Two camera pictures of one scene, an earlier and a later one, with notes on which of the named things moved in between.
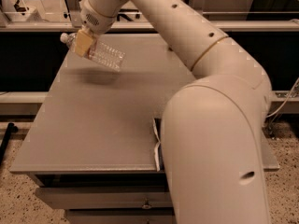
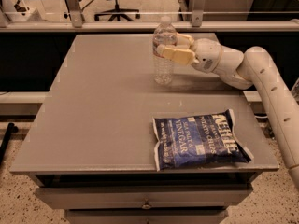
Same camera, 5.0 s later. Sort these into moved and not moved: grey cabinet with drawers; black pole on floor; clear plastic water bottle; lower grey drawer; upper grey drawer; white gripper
Moved: white gripper; clear plastic water bottle
Not moved: black pole on floor; upper grey drawer; lower grey drawer; grey cabinet with drawers
